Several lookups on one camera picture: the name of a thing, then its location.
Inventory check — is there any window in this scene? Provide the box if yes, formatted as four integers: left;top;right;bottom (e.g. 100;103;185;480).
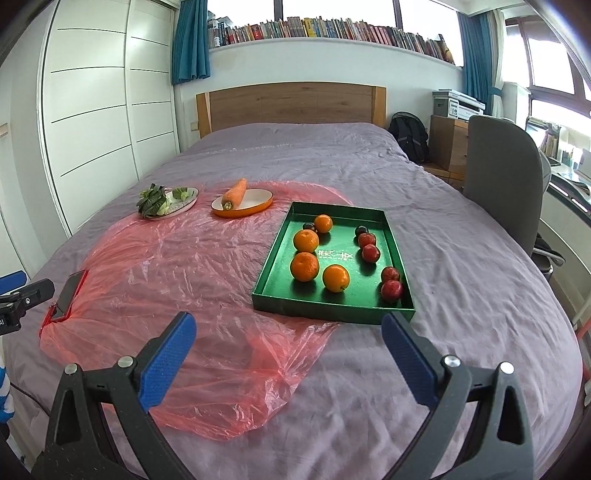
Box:
503;18;591;134

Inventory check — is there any carrot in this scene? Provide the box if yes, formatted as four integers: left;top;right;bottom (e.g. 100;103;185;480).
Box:
222;178;249;210

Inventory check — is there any row of books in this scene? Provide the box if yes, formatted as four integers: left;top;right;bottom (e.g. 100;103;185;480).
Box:
208;16;455;65

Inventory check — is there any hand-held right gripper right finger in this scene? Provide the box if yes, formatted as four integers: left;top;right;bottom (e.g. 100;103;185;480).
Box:
381;311;536;480

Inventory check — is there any white wardrobe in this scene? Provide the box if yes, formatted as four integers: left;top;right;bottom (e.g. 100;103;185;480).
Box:
39;0;181;236

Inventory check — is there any black backpack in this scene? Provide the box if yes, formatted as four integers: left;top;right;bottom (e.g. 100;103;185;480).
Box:
388;111;430;164

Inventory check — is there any pink plastic sheet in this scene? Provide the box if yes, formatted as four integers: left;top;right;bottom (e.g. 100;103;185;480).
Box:
39;180;356;441

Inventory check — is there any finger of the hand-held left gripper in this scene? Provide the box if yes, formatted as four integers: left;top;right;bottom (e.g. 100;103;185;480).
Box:
0;270;27;296
9;278;55;311

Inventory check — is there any wooden headboard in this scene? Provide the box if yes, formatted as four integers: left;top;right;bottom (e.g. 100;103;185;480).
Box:
196;82;387;138

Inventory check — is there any cluttered desk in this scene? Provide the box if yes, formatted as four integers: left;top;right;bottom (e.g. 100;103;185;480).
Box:
526;120;591;259

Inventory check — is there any green tray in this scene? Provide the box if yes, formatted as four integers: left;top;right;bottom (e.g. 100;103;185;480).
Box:
252;201;416;326

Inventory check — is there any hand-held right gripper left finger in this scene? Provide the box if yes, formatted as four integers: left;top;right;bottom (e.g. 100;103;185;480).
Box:
30;311;198;480

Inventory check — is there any blue curtain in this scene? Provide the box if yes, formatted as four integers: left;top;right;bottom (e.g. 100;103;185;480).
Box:
172;0;212;86
457;11;502;112

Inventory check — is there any orange rimmed dish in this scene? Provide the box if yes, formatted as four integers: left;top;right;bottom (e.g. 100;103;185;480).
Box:
211;188;274;219

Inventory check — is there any grey office chair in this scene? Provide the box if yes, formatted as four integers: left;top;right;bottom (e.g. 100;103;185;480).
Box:
462;114;566;278

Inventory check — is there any smartphone in red case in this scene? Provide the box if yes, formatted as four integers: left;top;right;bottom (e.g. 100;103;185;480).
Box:
48;270;88;324

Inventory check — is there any wooden drawer cabinet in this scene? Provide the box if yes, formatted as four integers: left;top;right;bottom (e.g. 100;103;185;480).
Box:
429;115;469;181

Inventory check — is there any white printer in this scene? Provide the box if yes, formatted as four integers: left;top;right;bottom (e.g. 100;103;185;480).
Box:
432;89;486;120

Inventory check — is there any white patterned plate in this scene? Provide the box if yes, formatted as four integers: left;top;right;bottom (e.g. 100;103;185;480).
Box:
148;186;200;220

